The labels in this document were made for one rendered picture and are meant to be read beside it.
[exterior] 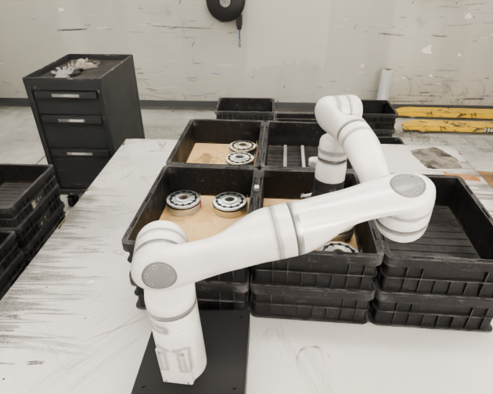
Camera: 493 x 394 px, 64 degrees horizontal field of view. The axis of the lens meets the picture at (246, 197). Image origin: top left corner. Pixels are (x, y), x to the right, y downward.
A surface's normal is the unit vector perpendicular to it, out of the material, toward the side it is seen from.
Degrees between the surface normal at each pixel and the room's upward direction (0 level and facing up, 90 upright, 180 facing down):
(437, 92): 90
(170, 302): 15
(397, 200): 36
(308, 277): 89
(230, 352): 4
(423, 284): 89
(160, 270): 81
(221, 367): 4
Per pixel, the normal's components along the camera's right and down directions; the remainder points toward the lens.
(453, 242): 0.00, -0.85
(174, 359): -0.16, 0.50
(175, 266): 0.16, 0.38
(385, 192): -0.17, -0.59
